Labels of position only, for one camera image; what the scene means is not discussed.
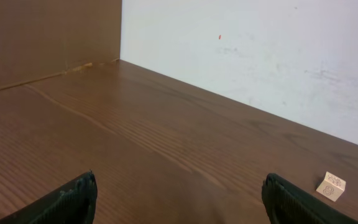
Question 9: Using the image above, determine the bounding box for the wooden block number eight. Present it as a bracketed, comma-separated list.
[316, 172, 346, 202]

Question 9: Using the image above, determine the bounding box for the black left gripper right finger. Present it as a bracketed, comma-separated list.
[262, 173, 358, 224]

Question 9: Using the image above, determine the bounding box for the brown cardboard panel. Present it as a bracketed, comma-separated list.
[0, 0, 122, 88]

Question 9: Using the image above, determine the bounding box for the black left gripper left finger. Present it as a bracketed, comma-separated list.
[0, 170, 98, 224]

